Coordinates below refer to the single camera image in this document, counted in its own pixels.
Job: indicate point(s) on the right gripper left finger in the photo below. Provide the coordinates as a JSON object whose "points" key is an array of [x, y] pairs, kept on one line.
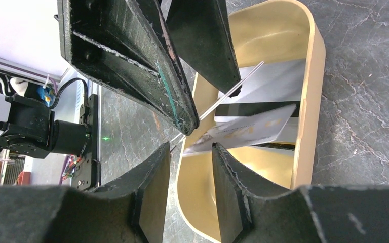
{"points": [[131, 208]]}

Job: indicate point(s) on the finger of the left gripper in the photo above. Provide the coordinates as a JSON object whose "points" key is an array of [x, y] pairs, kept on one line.
{"points": [[201, 35], [125, 46]]}

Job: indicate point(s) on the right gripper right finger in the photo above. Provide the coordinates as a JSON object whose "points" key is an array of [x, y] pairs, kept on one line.
{"points": [[251, 208]]}

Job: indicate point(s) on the silver VIP credit card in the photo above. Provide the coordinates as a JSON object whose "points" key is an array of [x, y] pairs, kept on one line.
{"points": [[267, 127]]}

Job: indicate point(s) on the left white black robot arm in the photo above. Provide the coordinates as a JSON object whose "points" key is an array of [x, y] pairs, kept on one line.
{"points": [[28, 126]]}

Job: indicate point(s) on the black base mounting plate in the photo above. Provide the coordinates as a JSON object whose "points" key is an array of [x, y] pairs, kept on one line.
{"points": [[87, 172]]}

